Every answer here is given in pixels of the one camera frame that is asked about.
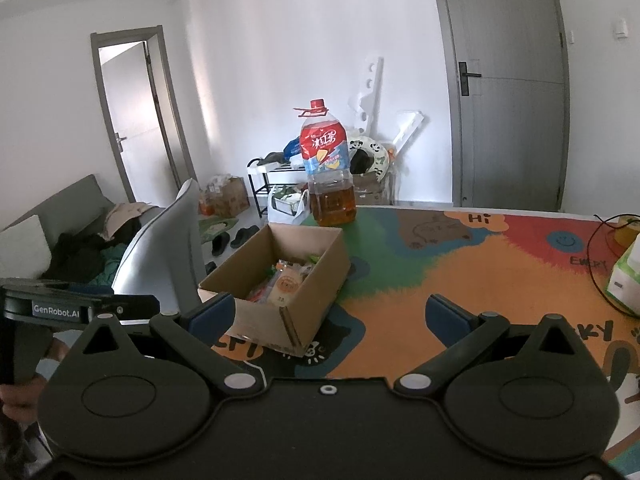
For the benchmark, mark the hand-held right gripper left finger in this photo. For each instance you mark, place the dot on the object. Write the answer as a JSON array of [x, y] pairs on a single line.
[[215, 315]]

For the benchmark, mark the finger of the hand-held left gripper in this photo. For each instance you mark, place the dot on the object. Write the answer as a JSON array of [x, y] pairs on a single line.
[[130, 306]]

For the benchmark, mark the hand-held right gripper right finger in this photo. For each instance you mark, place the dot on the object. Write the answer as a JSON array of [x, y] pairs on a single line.
[[445, 317]]

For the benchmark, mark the brown cardboard box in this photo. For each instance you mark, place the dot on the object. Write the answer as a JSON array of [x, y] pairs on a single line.
[[310, 305]]

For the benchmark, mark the person's left hand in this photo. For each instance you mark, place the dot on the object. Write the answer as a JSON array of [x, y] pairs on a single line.
[[20, 402]]

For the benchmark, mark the black shoe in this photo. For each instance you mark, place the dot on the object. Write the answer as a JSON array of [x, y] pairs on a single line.
[[210, 267]]

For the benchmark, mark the dark clothing pile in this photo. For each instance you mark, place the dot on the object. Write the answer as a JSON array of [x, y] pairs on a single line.
[[80, 255]]

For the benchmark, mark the grey chair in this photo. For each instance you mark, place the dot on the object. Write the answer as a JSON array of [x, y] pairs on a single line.
[[160, 250]]

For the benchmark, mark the white pillow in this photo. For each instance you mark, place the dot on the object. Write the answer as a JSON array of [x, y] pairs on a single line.
[[22, 250]]

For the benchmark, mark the black slipper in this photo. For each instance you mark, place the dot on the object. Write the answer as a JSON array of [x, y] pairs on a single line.
[[220, 243], [245, 237]]

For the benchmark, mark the beige packet round orange label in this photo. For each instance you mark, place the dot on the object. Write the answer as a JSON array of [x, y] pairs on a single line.
[[286, 287]]

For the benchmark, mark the green floor mat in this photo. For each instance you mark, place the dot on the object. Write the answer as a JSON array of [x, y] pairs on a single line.
[[217, 227]]

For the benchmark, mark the beige clothing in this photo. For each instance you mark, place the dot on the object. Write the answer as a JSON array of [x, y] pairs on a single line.
[[127, 217]]

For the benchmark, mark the grey green sofa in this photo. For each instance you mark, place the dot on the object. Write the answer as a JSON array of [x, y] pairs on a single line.
[[70, 205]]

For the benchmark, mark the brown carton of bottles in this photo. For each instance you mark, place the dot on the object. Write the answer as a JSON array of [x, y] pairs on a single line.
[[227, 197]]

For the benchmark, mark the white plastic shopping bag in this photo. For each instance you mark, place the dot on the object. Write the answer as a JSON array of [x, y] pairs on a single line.
[[287, 207]]

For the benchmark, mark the black shoe rack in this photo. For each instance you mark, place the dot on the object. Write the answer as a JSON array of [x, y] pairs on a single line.
[[257, 185]]

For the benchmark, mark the brown shipping carton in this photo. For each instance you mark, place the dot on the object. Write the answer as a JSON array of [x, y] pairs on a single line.
[[372, 190]]

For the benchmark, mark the blue bag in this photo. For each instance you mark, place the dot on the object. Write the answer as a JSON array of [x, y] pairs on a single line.
[[294, 149]]

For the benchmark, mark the green white tissue box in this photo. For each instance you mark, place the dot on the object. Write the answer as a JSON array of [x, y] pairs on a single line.
[[625, 280]]

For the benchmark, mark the large tea bottle red cap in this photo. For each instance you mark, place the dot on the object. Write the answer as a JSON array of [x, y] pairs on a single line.
[[325, 160]]

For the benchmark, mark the short white foam piece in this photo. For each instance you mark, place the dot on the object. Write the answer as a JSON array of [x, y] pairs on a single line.
[[407, 130]]

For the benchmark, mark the grey door with black lock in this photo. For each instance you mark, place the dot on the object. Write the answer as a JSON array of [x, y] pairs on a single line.
[[505, 110]]

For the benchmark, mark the tall white foam piece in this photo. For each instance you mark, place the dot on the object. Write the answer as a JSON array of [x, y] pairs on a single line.
[[369, 90]]

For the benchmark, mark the white wall switch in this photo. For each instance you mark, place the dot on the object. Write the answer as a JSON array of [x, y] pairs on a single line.
[[620, 28]]

